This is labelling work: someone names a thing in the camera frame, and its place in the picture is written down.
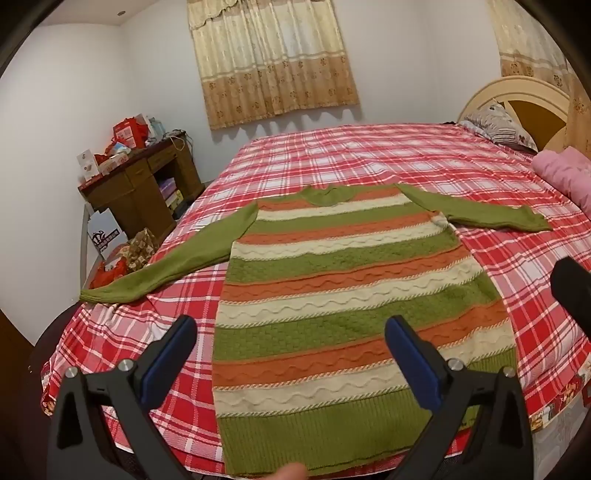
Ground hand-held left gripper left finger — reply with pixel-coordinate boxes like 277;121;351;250
48;315;199;480

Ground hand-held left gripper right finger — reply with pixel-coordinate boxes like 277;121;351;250
385;316;539;480

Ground green orange cream striped sweater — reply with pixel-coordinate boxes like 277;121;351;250
81;182;553;478

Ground person's left hand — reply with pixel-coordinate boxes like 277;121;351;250
266;463;308;480

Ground gold patterned bag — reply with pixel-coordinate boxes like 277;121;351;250
124;228;160;273

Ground pink quilt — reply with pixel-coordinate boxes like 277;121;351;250
531;148;591;215

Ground white carton with crown print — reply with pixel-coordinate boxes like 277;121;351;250
87;208;129;266

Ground purple boxes in desk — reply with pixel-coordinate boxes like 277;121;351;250
159;178;183;204

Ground brown wooden desk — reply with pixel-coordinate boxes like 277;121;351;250
78;137;206;243

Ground floral grey pillow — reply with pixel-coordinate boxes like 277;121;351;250
459;100;539;153

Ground red plaid bedspread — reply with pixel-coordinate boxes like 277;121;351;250
41;122;591;478

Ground white card box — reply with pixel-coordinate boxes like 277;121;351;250
76;150;100;183

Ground cream wooden headboard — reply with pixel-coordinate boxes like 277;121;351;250
456;76;585;153

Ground red gift box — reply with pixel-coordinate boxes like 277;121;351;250
112;116;151;149

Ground beige patterned window curtain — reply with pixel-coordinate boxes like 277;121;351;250
187;0;360;131

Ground white metal frame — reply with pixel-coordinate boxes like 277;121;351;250
80;202;93;288

